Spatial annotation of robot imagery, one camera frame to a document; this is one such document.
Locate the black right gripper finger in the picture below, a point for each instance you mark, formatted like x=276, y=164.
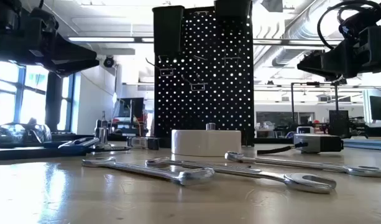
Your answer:
x=324, y=75
x=313, y=62

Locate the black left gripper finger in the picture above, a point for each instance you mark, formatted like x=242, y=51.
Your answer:
x=72, y=54
x=69, y=68

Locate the grey and black measuring device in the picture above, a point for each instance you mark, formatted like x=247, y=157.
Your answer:
x=314, y=143

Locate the large silver socket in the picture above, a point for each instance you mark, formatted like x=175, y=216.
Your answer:
x=101, y=133

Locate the silver combination wrench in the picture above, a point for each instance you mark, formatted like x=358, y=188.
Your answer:
x=302, y=164
x=240, y=171
x=146, y=170

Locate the black perforated peg board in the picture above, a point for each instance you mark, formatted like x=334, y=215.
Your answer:
x=215, y=109

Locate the small silver socket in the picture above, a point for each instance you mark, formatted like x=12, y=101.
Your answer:
x=210, y=126

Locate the white tape roll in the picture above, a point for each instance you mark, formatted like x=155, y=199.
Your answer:
x=205, y=143

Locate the long ceiling light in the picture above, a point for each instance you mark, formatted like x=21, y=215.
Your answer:
x=100, y=39

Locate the black building column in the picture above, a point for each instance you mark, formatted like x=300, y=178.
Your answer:
x=53, y=102

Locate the black pole stand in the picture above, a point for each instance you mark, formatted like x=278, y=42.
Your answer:
x=292, y=102

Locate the black perforated box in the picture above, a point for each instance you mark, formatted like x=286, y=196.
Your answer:
x=338, y=123

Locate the black computer monitor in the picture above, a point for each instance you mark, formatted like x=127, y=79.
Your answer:
x=379, y=108

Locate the clear safety glasses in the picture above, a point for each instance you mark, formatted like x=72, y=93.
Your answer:
x=16, y=132

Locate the blue flat mat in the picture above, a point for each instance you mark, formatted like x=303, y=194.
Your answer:
x=370, y=144

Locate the short black plastic bin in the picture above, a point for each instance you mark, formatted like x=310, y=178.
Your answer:
x=232, y=9

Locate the tall black plastic bin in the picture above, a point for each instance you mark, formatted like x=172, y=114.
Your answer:
x=168, y=31

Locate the small clear and black box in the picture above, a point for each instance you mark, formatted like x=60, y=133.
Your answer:
x=140, y=143

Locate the silver ventilation duct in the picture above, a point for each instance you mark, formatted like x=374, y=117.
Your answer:
x=302, y=29

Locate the round black wall camera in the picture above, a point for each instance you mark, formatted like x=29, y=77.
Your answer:
x=108, y=61

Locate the black aluminium rig frame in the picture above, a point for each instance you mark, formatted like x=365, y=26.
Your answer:
x=271, y=140

